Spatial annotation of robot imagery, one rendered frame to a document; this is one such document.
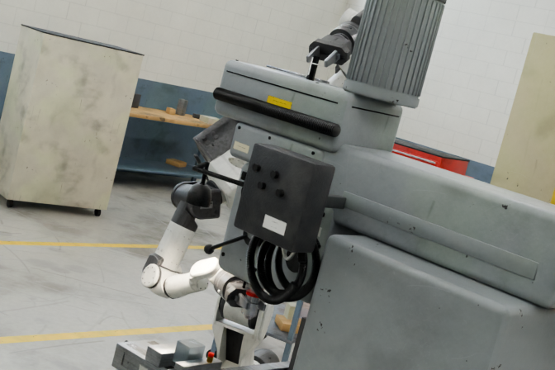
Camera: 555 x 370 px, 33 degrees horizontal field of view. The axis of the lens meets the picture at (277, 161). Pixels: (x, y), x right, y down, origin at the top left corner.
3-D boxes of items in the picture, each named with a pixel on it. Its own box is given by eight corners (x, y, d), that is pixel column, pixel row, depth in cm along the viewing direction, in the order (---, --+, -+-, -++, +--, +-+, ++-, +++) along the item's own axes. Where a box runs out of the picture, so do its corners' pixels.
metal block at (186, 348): (172, 361, 255) (177, 339, 254) (187, 358, 259) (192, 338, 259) (185, 368, 251) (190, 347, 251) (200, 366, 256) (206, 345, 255)
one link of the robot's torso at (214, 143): (198, 192, 342) (171, 143, 312) (273, 139, 348) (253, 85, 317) (244, 249, 327) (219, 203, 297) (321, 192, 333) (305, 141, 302)
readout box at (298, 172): (228, 225, 224) (249, 140, 221) (254, 227, 230) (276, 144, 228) (288, 253, 210) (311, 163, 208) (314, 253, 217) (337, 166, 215)
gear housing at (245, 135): (225, 154, 263) (234, 120, 262) (282, 162, 281) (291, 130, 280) (312, 187, 241) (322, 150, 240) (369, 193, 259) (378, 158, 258)
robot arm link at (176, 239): (130, 277, 306) (161, 215, 307) (159, 288, 315) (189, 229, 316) (149, 290, 297) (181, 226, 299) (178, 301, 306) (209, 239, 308)
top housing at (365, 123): (209, 111, 268) (223, 56, 266) (271, 122, 287) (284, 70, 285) (332, 154, 236) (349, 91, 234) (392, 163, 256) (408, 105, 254)
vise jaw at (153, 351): (144, 358, 255) (147, 345, 255) (182, 354, 267) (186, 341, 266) (158, 367, 251) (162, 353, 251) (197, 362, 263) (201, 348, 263)
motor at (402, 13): (326, 85, 244) (358, -36, 240) (372, 96, 258) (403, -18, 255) (387, 102, 230) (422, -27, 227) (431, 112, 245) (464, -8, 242)
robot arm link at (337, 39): (346, 74, 265) (367, 58, 274) (347, 43, 260) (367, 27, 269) (308, 64, 271) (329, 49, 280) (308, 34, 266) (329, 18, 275)
